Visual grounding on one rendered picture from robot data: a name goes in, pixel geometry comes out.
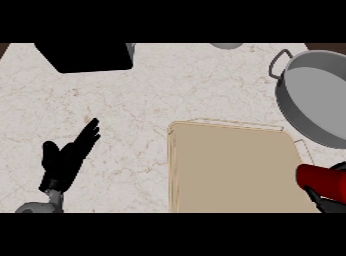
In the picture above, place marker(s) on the grey metal pot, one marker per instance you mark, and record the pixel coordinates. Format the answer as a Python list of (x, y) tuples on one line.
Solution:
[(324, 100)]

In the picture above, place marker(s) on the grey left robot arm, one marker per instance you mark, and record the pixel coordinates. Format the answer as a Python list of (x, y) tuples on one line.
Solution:
[(50, 204)]

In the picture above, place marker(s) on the red can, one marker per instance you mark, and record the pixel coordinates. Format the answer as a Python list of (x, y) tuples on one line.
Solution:
[(330, 183)]

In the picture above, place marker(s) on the beige tray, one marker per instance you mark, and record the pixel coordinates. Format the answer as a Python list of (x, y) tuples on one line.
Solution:
[(236, 170)]

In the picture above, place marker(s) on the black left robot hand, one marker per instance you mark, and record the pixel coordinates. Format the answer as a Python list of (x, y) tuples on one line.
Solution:
[(66, 160)]

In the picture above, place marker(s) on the grey round object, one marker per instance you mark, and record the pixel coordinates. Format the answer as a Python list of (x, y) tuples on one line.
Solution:
[(227, 45)]

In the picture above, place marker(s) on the black appliance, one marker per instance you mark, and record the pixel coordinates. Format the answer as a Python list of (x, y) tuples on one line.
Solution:
[(88, 56)]

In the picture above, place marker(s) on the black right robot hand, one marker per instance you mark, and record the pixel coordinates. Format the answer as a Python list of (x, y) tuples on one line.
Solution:
[(335, 202)]

